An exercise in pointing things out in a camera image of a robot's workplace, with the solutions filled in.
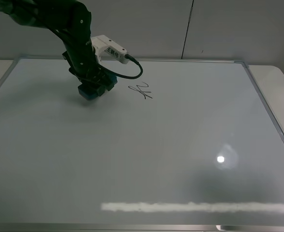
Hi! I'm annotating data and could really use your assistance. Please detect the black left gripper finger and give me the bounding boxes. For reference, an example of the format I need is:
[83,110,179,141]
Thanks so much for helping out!
[93,84,106,97]
[106,76,116,91]

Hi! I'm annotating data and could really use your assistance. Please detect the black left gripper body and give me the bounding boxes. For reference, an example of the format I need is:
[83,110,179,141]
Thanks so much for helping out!
[62,48,108,82]

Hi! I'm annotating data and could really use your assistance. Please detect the teal whiteboard eraser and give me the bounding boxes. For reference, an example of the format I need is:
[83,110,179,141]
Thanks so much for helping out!
[78,75,118,101]

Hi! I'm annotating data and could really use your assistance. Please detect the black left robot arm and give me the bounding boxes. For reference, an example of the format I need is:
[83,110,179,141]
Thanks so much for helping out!
[0,0,117,100]

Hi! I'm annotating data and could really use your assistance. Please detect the white framed whiteboard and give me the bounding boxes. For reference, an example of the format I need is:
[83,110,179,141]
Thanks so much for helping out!
[0,57,284,232]

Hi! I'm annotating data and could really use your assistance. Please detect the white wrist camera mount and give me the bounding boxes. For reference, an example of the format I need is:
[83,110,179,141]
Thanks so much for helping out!
[91,35,129,64]

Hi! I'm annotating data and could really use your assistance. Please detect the black camera cable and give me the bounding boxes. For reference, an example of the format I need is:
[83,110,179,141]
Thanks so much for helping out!
[98,54,144,80]

